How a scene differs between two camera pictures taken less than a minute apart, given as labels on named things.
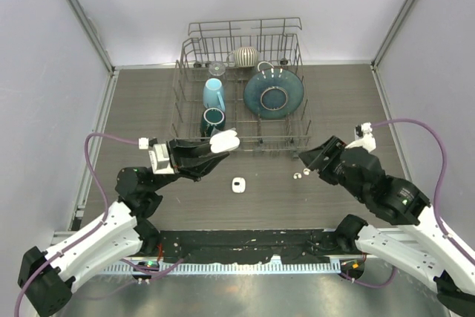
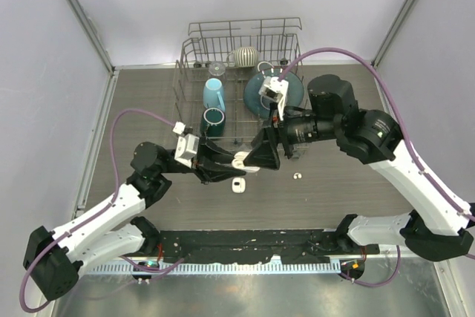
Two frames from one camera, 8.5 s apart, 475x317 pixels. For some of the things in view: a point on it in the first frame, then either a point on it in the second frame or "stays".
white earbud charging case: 238,185 stays
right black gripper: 313,158 to 265,154
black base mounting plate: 224,246 stays
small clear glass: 217,69 stays
